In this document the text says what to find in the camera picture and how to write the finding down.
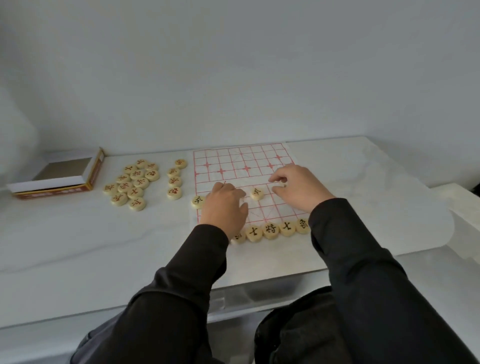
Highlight person's left hand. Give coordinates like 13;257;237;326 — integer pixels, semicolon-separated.
198;181;249;241

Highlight person's right hand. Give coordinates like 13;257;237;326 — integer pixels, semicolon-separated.
268;163;337;214

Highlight red grid xiangqi board sheet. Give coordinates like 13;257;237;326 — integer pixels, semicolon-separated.
192;142;312;235

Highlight pile of wooden xiangqi pieces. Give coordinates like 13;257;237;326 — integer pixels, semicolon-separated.
103;158;188;212

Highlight person's right forearm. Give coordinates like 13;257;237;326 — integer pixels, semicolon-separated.
254;197;480;364

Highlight person's left forearm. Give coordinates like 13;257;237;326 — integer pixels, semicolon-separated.
71;224;230;364

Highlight grey desk drawer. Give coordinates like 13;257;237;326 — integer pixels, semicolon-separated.
208;269;331;323

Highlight white marble ledge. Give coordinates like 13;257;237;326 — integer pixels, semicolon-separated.
436;182;480;263

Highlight white cardboard box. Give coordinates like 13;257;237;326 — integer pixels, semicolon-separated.
6;147;106;200

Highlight sheer white curtain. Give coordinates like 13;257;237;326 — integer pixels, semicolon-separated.
0;86;42;185

